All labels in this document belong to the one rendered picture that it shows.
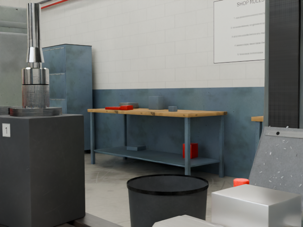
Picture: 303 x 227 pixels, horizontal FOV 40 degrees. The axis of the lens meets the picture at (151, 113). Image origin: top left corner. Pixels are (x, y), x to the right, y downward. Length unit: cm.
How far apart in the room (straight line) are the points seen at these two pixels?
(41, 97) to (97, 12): 739
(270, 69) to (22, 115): 45
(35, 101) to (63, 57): 695
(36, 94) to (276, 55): 43
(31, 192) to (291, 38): 51
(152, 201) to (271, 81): 156
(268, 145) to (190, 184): 188
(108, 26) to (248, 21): 303
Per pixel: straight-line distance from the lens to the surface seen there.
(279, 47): 80
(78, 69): 777
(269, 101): 81
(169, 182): 270
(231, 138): 573
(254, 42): 552
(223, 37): 582
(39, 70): 75
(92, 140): 677
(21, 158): 71
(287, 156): 77
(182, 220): 40
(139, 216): 236
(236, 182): 45
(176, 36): 644
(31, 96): 75
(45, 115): 73
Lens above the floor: 115
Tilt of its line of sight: 3 degrees down
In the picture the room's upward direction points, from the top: straight up
